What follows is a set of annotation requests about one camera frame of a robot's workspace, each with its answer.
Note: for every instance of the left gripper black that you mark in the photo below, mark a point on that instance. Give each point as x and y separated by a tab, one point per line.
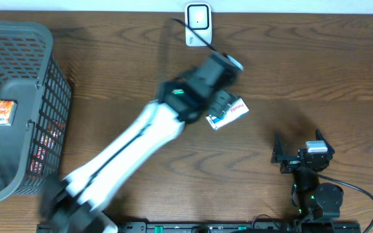
224	98

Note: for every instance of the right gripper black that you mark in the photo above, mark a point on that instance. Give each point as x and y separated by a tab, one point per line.
291	162

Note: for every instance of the white Panadol box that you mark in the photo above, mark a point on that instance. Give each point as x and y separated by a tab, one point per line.
236	110

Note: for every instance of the orange tissue pack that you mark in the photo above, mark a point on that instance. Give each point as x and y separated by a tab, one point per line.
7	112

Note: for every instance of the red snack wrapper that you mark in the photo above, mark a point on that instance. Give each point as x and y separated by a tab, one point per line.
53	132

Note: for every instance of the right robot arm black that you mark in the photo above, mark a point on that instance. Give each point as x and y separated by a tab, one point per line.
317	201

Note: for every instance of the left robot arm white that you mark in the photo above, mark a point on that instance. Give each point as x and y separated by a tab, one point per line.
77	202

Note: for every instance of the white barcode scanner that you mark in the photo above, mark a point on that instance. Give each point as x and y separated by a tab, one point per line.
198	16

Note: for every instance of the grey plastic basket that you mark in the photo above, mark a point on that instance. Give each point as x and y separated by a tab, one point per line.
30	76

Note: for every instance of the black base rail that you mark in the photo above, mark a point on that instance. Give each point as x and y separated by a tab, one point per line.
260	226

